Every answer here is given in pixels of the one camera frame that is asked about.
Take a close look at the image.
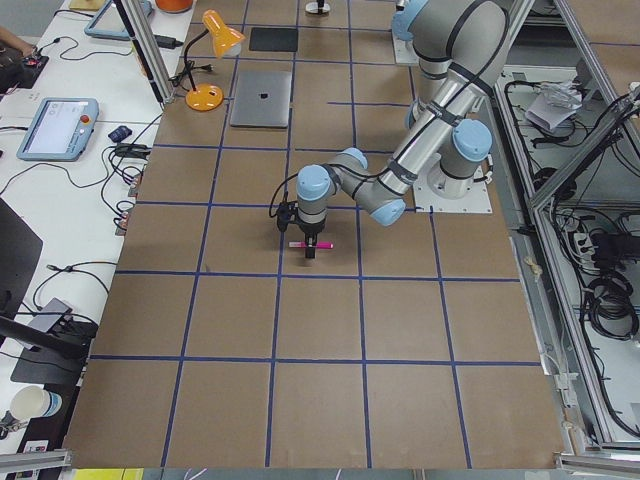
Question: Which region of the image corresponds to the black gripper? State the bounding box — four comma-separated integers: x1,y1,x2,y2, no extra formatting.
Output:
275,200,325,259

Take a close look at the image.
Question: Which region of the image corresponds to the pink highlighter pen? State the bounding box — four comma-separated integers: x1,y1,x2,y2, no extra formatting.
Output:
288,241,334,249

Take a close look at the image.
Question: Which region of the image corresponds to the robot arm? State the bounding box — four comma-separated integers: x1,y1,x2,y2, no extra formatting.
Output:
269,1,510,258

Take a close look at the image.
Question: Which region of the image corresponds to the black mousepad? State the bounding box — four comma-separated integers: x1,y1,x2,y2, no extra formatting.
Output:
249,27,299,52

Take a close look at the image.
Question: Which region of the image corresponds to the silver laptop notebook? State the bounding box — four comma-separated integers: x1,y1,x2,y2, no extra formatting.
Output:
230,70,292,128

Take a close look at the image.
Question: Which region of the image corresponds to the orange desk lamp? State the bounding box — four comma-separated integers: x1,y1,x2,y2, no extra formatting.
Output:
183,9,246,112

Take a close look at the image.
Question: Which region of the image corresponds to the orange round object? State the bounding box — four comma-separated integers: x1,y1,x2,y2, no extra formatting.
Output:
155,0,194,14

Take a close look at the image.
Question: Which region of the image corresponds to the black power adapter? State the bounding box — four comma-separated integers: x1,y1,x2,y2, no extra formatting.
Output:
154,34,183,50

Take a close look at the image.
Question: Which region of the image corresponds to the teach pendant tablet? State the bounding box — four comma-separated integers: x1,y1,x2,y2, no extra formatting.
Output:
17,97,100,162
84,0,130,41

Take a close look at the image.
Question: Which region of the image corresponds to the dark blue pouch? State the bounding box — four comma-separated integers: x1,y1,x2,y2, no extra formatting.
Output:
108,125,132,143

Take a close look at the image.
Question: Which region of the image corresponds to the crumpled white paper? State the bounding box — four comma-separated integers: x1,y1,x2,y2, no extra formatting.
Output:
525,81,582,132

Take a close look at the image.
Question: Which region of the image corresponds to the grey usb hub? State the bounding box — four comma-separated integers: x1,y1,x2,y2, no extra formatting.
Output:
28,298,72,333

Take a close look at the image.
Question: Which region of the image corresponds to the black monitor stand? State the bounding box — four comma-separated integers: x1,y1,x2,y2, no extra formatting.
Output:
1,202,97,385

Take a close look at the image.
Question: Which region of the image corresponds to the paper cup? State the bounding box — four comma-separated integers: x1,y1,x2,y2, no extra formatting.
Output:
9,385,63,421

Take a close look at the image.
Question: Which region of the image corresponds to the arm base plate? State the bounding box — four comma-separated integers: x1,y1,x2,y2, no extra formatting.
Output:
391,30,420,66
412,153,493,214

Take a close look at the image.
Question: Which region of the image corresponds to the lamp power cable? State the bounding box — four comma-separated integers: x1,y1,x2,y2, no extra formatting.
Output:
169,59,217,91

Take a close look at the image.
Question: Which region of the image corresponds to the aluminium frame post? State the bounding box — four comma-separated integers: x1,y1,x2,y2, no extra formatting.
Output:
114,0,174,105

